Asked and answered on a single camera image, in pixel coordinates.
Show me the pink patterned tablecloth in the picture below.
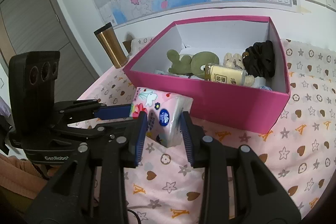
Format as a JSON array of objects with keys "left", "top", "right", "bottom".
[{"left": 73, "top": 40, "right": 335, "bottom": 223}]

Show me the beige bunny plush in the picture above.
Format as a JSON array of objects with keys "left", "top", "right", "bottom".
[{"left": 223, "top": 53, "right": 255, "bottom": 87}]

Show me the yellow pocket tissue pack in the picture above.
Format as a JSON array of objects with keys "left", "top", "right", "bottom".
[{"left": 205, "top": 64, "right": 246, "bottom": 86}]

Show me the gold travel tumbler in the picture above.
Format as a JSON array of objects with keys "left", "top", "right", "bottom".
[{"left": 94, "top": 23, "right": 127, "bottom": 68}]

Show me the pink floral tissue pack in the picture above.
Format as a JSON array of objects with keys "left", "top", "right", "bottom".
[{"left": 129, "top": 87, "right": 193, "bottom": 148}]

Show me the pink cardboard box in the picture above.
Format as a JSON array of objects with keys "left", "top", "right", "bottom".
[{"left": 123, "top": 15, "right": 290, "bottom": 134}]

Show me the green frog plush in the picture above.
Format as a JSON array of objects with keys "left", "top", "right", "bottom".
[{"left": 166, "top": 50, "right": 219, "bottom": 79}]

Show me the blue gingham scrunchie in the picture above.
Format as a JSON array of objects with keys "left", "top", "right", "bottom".
[{"left": 258, "top": 86, "right": 272, "bottom": 91}]

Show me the grey door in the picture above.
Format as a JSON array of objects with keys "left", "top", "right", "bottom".
[{"left": 1, "top": 0, "right": 98, "bottom": 101}]

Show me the black scrunchie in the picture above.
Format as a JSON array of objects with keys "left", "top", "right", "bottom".
[{"left": 243, "top": 40, "right": 275, "bottom": 79}]

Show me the peach sleeve forearm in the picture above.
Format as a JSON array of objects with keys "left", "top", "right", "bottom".
[{"left": 1, "top": 154, "right": 60, "bottom": 199}]

